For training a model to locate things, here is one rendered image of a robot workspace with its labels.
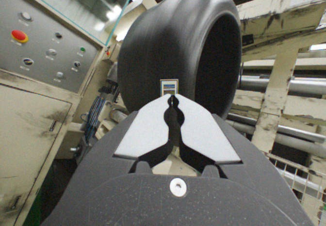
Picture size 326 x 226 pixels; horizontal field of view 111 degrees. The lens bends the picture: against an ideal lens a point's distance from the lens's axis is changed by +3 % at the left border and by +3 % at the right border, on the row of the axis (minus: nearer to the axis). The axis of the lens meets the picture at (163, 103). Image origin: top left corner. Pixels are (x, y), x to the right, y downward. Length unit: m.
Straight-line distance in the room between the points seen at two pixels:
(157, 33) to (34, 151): 0.89
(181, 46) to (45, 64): 0.78
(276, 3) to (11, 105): 1.38
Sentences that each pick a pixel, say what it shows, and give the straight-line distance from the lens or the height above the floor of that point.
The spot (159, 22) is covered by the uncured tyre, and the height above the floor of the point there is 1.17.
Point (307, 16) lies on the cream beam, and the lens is 0.92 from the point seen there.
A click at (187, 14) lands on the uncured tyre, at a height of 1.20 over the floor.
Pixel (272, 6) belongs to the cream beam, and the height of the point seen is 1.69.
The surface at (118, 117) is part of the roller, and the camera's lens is 0.51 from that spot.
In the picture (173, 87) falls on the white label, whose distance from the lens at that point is 0.26.
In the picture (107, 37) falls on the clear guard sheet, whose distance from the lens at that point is 0.98.
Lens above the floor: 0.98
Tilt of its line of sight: 6 degrees up
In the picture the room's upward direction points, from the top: 22 degrees clockwise
